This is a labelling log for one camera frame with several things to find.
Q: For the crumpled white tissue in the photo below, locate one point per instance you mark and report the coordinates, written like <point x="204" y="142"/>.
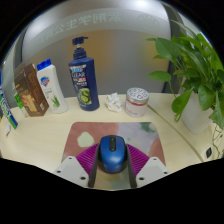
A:
<point x="114" y="102"/>

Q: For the floral pastel mouse pad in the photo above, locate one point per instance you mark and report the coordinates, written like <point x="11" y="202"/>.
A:
<point x="80" y="133"/>

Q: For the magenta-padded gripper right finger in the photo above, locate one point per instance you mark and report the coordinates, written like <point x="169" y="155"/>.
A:
<point x="151" y="168"/>

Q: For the white lotion bottle blue cap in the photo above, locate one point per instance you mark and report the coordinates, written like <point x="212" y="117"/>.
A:
<point x="51" y="88"/>

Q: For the small round white-lidded jar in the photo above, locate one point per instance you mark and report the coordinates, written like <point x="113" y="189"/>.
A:
<point x="136" y="103"/>

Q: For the small white packet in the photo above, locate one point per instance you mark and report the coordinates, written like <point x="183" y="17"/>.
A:
<point x="8" y="130"/>

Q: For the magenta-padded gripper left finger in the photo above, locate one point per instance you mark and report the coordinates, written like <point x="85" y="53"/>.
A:
<point x="71" y="168"/>

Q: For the dark blue shampoo pump bottle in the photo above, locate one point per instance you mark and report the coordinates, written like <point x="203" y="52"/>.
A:
<point x="83" y="83"/>

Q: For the white green shuttlecock tube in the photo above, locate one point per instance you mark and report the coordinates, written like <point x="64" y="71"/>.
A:
<point x="7" y="111"/>

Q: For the brown cardboard box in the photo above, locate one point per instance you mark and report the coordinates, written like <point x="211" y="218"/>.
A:
<point x="31" y="91"/>

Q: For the green potted plant white pot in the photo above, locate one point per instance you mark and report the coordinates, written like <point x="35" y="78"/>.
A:
<point x="196" y="113"/>

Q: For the blue computer mouse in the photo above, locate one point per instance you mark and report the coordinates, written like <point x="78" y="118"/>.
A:
<point x="112" y="154"/>

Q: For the small black desk socket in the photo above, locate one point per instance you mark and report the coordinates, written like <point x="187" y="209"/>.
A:
<point x="208" y="152"/>

